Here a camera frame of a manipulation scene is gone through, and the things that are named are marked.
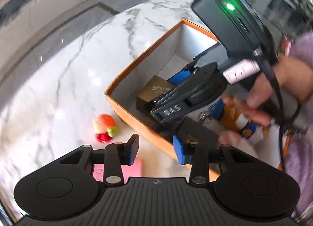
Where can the dark gift box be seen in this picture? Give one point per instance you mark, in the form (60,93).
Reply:
(198,130)

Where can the person's right hand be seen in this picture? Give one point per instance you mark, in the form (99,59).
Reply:
(256,113)

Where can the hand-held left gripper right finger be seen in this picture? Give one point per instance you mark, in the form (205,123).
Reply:
(178,150)

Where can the pink notebook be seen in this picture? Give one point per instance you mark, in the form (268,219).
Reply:
(132,173)

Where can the gold gift box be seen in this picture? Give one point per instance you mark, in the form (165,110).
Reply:
(156,86)

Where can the person's purple fuzzy robe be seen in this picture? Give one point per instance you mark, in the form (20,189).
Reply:
(300,167)

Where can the black cabinet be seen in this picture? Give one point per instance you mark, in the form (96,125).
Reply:
(293,1)

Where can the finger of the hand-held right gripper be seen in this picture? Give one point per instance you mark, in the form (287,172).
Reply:
(179,77)
(159,102)

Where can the orange cardboard box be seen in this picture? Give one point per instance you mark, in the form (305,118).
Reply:
(156,59)

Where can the brown teddy bear plush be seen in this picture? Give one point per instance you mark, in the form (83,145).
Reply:
(231,112)

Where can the person's right forearm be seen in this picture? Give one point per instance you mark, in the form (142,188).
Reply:
(305,69)

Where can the crochet fruit toy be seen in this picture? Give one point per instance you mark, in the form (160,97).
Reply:
(104,124)

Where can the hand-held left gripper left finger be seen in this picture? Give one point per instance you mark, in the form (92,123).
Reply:
(133,150)

